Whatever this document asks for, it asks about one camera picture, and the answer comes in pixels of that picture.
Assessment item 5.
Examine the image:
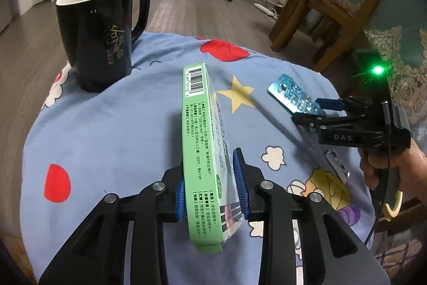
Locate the blue pill blister pack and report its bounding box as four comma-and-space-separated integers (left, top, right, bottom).
267, 74, 323, 116

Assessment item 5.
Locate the green medicine box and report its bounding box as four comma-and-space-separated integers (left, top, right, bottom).
182, 62, 243, 254

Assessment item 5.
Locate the yellow rimmed trash bin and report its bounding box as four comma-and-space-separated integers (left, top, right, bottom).
381, 190, 403, 221

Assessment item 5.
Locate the person right hand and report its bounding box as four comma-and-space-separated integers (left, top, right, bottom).
358, 139, 427, 204

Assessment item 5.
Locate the small blue white sachet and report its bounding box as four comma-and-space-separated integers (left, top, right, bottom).
324, 147, 350, 184

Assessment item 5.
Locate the purple wrapper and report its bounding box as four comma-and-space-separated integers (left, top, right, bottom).
337, 205, 361, 227

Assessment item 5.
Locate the light blue cartoon cloth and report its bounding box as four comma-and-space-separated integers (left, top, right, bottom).
20, 33, 374, 277

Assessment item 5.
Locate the white power strip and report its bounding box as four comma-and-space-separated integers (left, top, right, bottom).
253, 3, 277, 18

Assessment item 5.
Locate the black ceramic mug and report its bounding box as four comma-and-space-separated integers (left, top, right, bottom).
56, 0, 151, 93

